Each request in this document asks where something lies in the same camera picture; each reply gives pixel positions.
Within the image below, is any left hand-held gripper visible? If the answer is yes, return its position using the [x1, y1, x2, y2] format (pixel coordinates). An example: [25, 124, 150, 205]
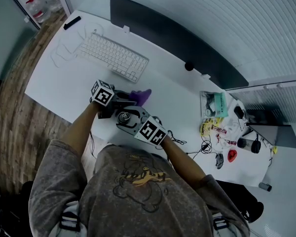
[90, 79, 139, 120]

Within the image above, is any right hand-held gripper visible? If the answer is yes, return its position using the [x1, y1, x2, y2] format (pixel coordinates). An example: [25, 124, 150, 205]
[115, 105, 168, 147]

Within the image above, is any small metal cup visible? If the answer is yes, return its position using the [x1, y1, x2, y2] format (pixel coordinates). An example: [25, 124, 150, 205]
[117, 110, 132, 127]

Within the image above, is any purple cloth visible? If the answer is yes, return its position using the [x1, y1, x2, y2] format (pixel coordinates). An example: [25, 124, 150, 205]
[128, 89, 152, 106]

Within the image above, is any person's left forearm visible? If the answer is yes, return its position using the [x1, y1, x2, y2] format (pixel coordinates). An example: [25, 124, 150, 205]
[64, 102, 102, 155]

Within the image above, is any person's right forearm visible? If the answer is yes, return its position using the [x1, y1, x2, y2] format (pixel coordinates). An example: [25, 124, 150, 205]
[160, 133, 208, 190]

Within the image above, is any white keyboard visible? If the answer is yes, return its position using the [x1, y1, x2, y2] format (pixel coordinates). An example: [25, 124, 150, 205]
[77, 32, 149, 83]

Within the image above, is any yellow snack packet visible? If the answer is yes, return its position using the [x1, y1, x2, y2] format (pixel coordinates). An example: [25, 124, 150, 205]
[199, 117, 224, 136]

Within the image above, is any dark desk divider panel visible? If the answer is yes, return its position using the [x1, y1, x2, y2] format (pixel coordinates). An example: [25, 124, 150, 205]
[110, 0, 249, 90]

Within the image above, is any person's grey printed t-shirt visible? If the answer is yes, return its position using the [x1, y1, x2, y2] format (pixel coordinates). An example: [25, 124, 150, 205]
[28, 139, 251, 237]

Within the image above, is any red sachet strip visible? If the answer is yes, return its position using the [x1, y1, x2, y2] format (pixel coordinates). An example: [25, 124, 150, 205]
[212, 124, 237, 145]

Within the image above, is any teal package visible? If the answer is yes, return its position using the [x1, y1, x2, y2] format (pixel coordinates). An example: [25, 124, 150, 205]
[213, 92, 229, 118]

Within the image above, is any grey computer mouse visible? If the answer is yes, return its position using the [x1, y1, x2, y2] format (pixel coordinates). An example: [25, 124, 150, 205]
[215, 153, 224, 170]

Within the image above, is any black bar device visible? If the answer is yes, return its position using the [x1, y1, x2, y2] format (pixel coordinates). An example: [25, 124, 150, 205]
[63, 15, 81, 30]

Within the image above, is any red round object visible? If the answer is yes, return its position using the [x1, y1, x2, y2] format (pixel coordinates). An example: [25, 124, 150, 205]
[227, 149, 238, 162]

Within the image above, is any black power adapter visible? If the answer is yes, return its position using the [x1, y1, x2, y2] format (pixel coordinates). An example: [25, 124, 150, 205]
[233, 105, 245, 119]

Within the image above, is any black tumbler bottle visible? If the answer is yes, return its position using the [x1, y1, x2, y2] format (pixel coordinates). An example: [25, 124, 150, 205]
[237, 137, 261, 154]

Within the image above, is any black office chair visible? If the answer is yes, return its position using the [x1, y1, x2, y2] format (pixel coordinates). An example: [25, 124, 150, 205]
[216, 179, 264, 224]

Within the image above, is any frosted glass door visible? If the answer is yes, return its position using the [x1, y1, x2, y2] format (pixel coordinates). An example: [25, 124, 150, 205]
[0, 0, 41, 80]

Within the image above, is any small grey device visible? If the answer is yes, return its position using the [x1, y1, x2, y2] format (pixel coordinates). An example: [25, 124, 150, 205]
[258, 181, 272, 192]

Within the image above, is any black cable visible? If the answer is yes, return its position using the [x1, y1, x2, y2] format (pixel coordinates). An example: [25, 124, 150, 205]
[167, 129, 219, 158]

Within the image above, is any white keyboard cable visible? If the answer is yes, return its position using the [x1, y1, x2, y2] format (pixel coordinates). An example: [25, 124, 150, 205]
[49, 22, 106, 69]

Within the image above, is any black white striped strap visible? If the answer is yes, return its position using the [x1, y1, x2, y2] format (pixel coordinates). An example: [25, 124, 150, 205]
[59, 211, 78, 232]
[213, 217, 229, 232]

